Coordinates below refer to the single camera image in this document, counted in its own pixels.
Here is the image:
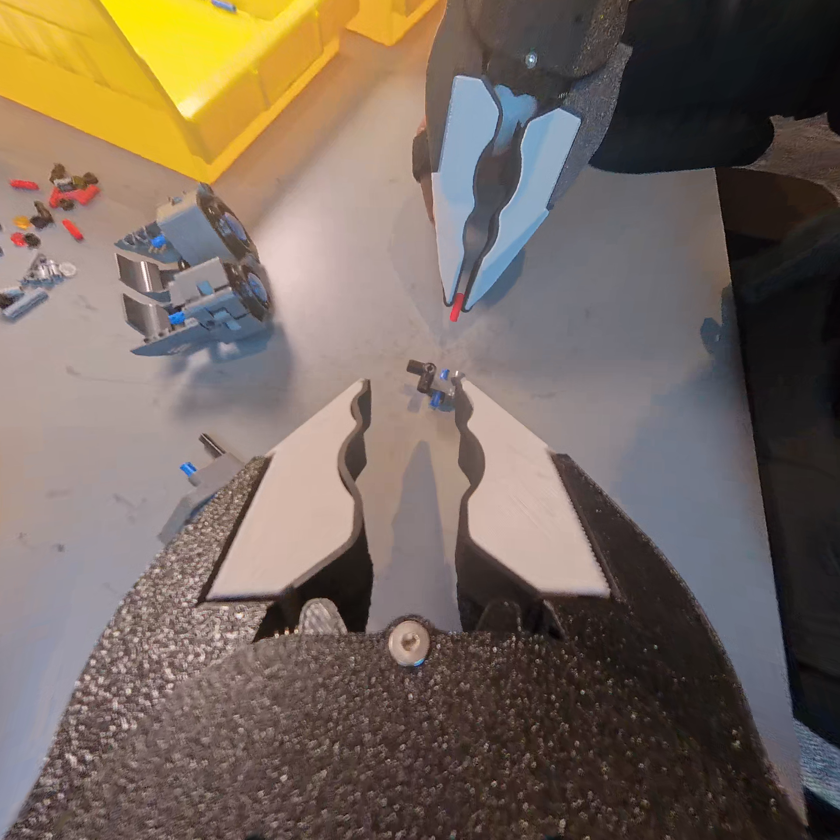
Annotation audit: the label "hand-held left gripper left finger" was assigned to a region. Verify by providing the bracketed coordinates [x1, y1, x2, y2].
[204, 378, 374, 603]

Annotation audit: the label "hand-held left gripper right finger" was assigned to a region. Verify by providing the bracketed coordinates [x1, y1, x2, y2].
[454, 379, 613, 601]

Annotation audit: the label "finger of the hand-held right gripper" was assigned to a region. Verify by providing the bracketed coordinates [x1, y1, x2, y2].
[465, 107, 584, 308]
[432, 74, 505, 308]

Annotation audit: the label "black connector with blue pins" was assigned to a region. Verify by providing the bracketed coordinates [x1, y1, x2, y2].
[406, 359, 448, 412]

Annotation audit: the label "person's right forearm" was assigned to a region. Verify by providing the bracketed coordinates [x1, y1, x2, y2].
[591, 0, 840, 175]

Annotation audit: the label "grey desk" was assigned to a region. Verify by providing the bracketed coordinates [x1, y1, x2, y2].
[0, 29, 809, 831]

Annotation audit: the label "grey beam with black axle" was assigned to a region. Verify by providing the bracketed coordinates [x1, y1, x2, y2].
[157, 432, 249, 546]

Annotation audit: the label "grey twin engine toy assembly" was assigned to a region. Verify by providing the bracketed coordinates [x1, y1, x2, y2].
[115, 182, 274, 358]

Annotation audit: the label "large yellow storage bin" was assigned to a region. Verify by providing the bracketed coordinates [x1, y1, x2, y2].
[0, 0, 358, 185]

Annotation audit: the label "blue-grey cloth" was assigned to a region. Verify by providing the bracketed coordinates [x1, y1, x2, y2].
[791, 718, 840, 811]

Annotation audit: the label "scattered small building pieces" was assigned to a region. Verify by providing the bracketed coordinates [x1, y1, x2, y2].
[0, 162, 102, 322]

